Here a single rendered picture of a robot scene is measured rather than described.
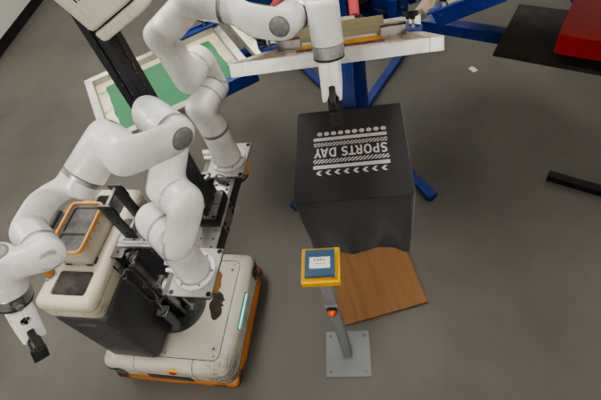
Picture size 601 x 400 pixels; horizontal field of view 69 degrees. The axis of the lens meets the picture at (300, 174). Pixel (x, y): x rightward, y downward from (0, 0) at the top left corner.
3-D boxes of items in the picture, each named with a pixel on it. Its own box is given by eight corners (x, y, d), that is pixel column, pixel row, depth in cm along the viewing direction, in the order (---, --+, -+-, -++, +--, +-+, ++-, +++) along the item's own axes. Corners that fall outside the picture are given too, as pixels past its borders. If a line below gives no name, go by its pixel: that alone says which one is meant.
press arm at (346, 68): (360, 187, 175) (359, 177, 170) (346, 188, 175) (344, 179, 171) (349, 15, 252) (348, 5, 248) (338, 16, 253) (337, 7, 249)
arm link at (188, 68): (119, 27, 113) (156, -13, 123) (187, 130, 140) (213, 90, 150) (162, 23, 107) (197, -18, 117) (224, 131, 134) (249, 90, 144)
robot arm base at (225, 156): (200, 173, 157) (183, 144, 145) (209, 147, 164) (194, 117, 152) (241, 173, 153) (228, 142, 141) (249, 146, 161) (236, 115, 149)
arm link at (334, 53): (312, 38, 107) (314, 49, 109) (310, 50, 100) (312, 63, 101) (342, 34, 106) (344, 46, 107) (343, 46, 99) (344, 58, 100)
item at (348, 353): (371, 377, 210) (354, 293, 137) (325, 377, 214) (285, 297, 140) (368, 330, 224) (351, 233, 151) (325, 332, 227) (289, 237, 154)
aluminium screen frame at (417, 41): (444, 50, 115) (444, 35, 114) (231, 78, 124) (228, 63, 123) (410, 37, 188) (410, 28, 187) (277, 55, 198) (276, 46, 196)
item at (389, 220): (413, 252, 190) (416, 194, 157) (311, 259, 197) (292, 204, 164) (412, 246, 192) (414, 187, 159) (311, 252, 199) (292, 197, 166)
